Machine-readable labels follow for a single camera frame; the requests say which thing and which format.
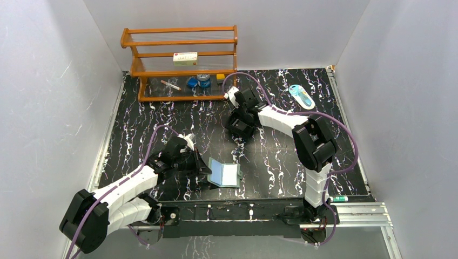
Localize blue white packaged tool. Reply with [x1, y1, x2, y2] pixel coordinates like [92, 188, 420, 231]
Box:
[288, 84, 315, 110]

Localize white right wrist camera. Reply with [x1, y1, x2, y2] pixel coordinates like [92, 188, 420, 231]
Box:
[224, 86, 239, 108]

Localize orange wooden shelf rack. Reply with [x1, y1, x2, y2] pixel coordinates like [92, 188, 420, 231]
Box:
[120, 25, 238, 102]

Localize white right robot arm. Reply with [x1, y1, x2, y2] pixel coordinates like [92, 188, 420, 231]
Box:
[224, 87, 337, 224]

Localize blue square lid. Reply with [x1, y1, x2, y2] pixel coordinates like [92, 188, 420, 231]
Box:
[186, 77, 198, 88]

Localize black card storage box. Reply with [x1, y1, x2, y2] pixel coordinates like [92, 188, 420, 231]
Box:
[224, 113, 255, 140]

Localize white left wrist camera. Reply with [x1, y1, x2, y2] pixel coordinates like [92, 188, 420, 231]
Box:
[178, 133, 196, 151]

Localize green white marker pen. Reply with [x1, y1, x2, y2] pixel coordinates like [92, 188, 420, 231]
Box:
[329, 196, 349, 202]

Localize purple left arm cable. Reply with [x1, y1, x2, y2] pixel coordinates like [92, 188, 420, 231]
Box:
[64, 125, 180, 259]

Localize silver aluminium rail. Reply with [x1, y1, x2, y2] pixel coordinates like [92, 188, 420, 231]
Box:
[299, 202, 394, 229]

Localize blue round jar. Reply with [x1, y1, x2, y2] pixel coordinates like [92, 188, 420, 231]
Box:
[196, 74, 211, 88]

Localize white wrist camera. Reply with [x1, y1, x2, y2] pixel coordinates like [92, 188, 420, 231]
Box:
[224, 86, 239, 108]
[178, 133, 196, 151]

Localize red white pen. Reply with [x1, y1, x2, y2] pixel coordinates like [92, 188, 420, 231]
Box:
[160, 80, 181, 91]

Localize yellow black sponge block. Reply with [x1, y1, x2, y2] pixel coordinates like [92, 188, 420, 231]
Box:
[216, 73, 226, 85]

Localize white medicine box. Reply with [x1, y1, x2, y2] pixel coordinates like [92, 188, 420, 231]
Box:
[173, 52, 198, 66]

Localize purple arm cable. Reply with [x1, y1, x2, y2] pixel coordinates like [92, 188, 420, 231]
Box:
[64, 125, 180, 259]
[221, 72, 359, 247]

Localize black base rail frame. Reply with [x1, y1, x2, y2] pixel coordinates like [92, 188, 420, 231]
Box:
[135, 197, 344, 238]

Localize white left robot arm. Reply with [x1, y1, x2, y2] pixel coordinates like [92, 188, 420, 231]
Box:
[59, 134, 211, 254]

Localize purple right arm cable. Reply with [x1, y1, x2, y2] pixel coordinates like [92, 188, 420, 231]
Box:
[221, 72, 359, 247]

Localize mint green card holder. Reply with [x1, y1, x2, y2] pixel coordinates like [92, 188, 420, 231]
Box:
[207, 158, 243, 188]

